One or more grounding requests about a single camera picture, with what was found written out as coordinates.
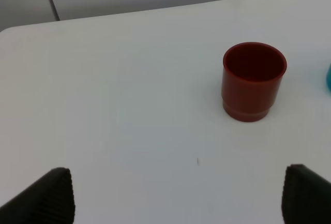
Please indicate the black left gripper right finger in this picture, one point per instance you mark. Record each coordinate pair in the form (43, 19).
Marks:
(305, 196)

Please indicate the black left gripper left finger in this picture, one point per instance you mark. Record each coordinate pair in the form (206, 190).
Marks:
(50, 199)

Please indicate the blue translucent plastic cup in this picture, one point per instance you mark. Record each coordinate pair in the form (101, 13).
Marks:
(328, 78)

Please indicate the red plastic cup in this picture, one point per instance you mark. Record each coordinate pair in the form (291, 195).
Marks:
(252, 74)

